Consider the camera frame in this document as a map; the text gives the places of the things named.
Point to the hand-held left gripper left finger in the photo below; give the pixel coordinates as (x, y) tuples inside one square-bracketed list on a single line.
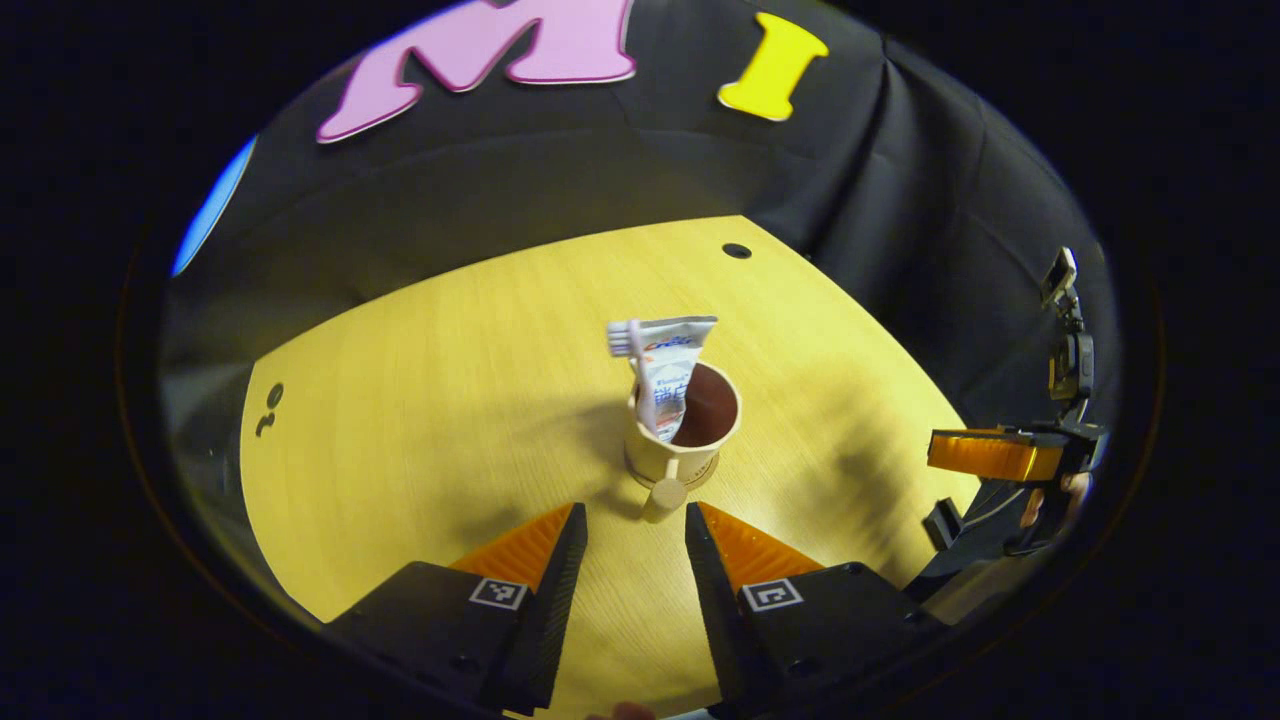
[(545, 610)]

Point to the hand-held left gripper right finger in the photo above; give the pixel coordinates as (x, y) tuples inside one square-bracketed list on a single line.
[(725, 610)]

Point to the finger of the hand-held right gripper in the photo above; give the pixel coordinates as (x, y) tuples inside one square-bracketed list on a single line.
[(990, 455)]

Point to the beige cup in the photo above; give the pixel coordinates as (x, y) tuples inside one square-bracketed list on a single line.
[(660, 455)]

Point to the white toothpaste tube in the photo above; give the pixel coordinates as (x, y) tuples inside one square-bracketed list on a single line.
[(668, 380)]

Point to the white toothbrush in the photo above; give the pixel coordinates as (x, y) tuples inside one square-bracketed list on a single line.
[(623, 338)]

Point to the wooden desktop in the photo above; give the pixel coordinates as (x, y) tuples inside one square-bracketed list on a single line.
[(420, 420)]

